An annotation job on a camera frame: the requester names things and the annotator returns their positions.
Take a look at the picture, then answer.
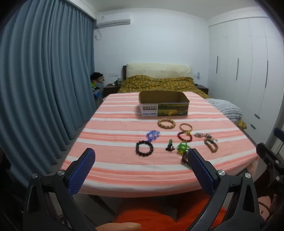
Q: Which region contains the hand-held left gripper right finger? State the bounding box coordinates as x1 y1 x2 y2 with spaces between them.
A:
187 148 260 231

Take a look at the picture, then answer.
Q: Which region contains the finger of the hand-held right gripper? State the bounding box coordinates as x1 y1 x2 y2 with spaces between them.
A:
256 143 282 166
274 127 284 143

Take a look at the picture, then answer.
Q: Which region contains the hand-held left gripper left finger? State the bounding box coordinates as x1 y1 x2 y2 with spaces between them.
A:
23 147 96 231

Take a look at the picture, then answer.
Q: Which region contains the light brown bead bracelet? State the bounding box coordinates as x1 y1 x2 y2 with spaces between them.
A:
204 137 218 153

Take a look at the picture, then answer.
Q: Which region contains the green bead necklace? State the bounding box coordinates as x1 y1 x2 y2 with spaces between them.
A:
177 142 191 163

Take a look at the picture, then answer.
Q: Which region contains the dark brown bead bracelet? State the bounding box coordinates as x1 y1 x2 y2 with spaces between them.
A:
135 140 154 156

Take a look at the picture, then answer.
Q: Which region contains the blue crystal bead bracelet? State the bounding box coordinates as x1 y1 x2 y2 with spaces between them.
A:
146 130 160 142

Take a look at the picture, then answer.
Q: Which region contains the printed cardboard box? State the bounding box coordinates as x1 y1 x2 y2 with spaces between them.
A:
139 90 190 117

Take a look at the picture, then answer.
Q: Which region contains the person's left hand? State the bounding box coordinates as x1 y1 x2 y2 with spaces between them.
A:
95 222 142 231

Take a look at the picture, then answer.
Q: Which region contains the pink white striped blanket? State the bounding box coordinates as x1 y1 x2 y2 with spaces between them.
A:
61 91 259 198

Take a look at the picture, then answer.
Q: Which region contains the blue grey patterned pillow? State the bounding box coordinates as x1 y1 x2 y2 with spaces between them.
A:
205 98 243 121

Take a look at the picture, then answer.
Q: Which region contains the person's orange clothing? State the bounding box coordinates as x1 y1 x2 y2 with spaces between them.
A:
113 197 228 231

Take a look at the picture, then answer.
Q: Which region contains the white wardrobe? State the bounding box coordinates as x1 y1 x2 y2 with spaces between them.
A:
208 15 284 145

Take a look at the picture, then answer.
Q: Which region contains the pile of colourful clothes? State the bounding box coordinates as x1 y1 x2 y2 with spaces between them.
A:
92 83 104 107

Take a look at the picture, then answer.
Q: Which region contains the dark plush toy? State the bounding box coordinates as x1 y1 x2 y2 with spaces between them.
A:
90 72 105 84

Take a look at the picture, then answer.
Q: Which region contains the blue curtain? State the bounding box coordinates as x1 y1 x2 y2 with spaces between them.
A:
0 0 98 185

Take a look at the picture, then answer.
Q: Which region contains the yellow floral duvet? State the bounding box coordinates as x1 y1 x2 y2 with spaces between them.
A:
118 75 247 130

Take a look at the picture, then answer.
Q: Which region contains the cream headboard cushion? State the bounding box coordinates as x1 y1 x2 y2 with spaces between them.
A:
126 63 193 80

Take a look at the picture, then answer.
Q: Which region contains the white air conditioner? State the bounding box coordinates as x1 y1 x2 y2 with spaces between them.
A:
96 16 131 28

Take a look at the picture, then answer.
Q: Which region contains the red bead bracelet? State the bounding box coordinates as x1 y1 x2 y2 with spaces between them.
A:
177 131 193 143

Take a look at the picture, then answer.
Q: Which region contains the tan wooden bead bracelet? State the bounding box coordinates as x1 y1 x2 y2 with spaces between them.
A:
157 118 176 128

